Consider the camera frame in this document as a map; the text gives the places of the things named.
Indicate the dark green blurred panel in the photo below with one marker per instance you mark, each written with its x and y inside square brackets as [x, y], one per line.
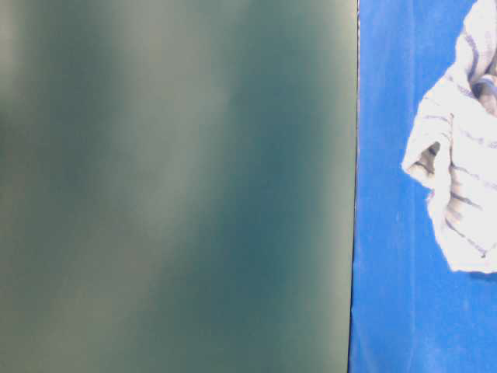
[176, 185]

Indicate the blue table cloth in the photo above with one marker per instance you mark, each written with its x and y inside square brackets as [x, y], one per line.
[410, 312]

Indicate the white blue-striped towel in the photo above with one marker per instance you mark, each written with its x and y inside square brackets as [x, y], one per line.
[452, 147]

